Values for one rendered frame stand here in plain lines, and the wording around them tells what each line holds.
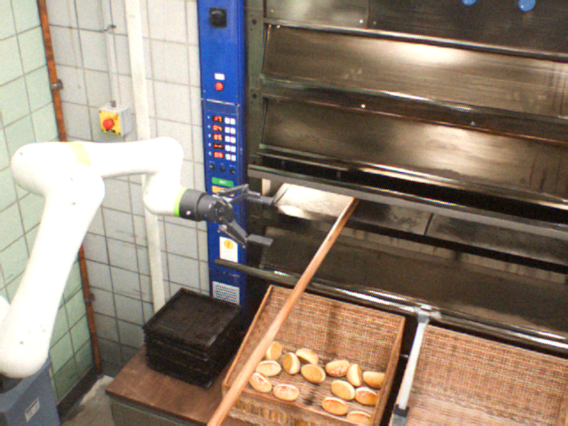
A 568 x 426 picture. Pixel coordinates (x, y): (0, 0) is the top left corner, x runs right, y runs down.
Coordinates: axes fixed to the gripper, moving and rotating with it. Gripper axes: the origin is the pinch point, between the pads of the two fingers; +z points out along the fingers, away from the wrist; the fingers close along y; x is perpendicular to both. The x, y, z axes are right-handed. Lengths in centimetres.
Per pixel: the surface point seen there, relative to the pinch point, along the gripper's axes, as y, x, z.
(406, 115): -16, -56, 25
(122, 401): 96, -1, -60
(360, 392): 85, -31, 25
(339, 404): 85, -22, 20
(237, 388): 28.8, 36.3, 7.1
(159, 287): 81, -53, -73
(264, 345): 28.6, 18.5, 7.0
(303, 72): -26, -53, -10
